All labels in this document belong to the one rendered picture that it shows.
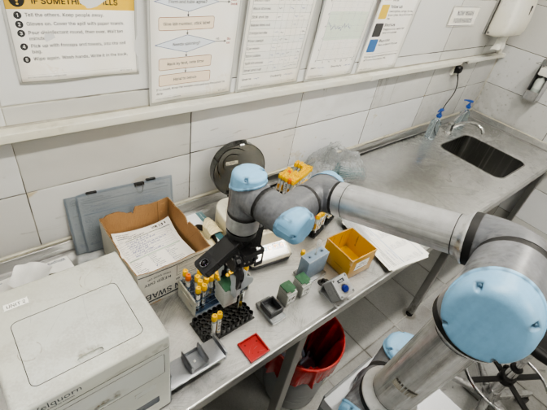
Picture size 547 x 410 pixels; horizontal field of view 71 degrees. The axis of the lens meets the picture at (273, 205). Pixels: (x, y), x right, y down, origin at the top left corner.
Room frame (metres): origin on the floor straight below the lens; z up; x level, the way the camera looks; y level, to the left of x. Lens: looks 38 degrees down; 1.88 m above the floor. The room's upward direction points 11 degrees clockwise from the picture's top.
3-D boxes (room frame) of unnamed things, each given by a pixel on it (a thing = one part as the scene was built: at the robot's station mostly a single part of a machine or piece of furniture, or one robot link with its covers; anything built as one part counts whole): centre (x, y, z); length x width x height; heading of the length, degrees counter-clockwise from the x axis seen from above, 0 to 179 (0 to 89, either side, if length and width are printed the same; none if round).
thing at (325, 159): (1.57, -0.19, 0.97); 0.26 x 0.17 x 0.19; 157
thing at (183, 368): (0.51, 0.14, 0.92); 0.21 x 0.07 x 0.05; 136
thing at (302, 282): (0.86, -0.14, 0.91); 0.05 x 0.04 x 0.07; 46
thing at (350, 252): (1.04, -0.31, 0.93); 0.13 x 0.13 x 0.10; 43
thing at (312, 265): (0.95, -0.17, 0.92); 0.10 x 0.07 x 0.10; 138
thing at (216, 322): (0.69, 0.08, 0.93); 0.17 x 0.09 x 0.11; 137
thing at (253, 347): (0.62, -0.03, 0.88); 0.07 x 0.07 x 0.01; 46
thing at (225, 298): (0.64, 0.07, 1.08); 0.05 x 0.04 x 0.06; 43
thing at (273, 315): (0.76, -0.06, 0.89); 0.09 x 0.05 x 0.04; 45
